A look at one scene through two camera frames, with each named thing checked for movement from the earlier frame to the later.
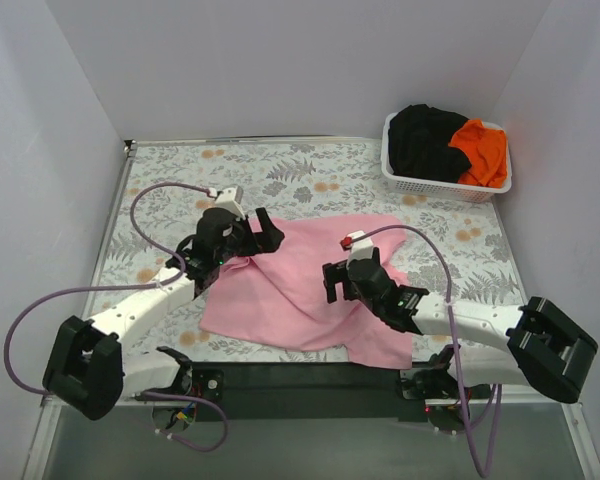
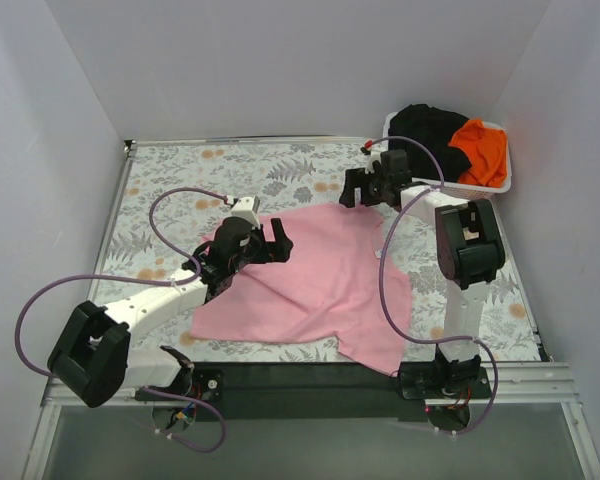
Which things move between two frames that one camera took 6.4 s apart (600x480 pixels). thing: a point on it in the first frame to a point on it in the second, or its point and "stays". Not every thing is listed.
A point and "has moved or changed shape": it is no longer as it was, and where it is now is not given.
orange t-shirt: [487, 151] stays
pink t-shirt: [279, 297] has moved or changed shape
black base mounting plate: [290, 392] stays
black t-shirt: [419, 138] stays
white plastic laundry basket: [440, 189] stays
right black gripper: [338, 281] to [368, 184]
